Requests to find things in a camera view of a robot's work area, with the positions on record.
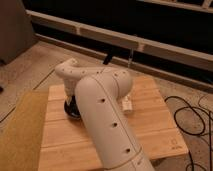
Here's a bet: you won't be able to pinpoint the dark ceramic bowl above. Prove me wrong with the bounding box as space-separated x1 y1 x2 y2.
64 101 81 119

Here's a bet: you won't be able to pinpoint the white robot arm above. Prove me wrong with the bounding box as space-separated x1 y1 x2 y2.
55 58 155 171

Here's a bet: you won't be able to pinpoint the black table leg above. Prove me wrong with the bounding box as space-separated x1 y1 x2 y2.
103 52 113 65

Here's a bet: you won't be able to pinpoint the white small bottle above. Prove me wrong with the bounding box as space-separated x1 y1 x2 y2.
122 95 132 112

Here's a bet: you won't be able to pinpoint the yellow mat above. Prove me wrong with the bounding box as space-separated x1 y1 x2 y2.
0 91 48 171

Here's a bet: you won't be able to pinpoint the grey cabinet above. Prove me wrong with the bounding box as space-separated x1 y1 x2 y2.
0 0 37 64

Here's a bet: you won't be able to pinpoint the black cables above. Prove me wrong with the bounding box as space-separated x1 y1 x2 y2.
163 93 213 171

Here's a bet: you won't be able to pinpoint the wooden shelf rail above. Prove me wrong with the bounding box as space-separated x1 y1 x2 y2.
27 10 213 72

